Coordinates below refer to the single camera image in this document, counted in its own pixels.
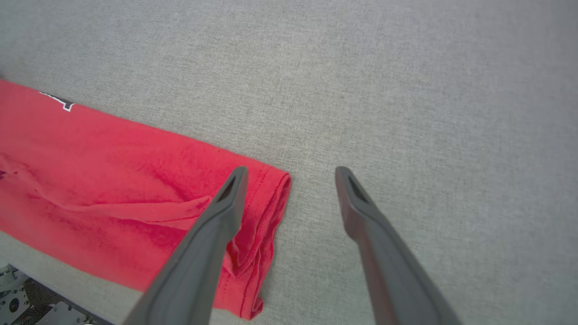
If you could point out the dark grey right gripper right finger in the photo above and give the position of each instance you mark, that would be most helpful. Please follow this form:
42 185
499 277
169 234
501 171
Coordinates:
393 271

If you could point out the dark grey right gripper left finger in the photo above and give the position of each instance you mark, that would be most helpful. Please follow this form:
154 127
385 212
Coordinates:
198 262

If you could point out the red and white shirt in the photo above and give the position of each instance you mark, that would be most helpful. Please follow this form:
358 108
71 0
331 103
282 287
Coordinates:
113 158

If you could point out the grey fabric sofa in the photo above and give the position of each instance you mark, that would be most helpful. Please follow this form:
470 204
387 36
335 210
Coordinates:
406 90

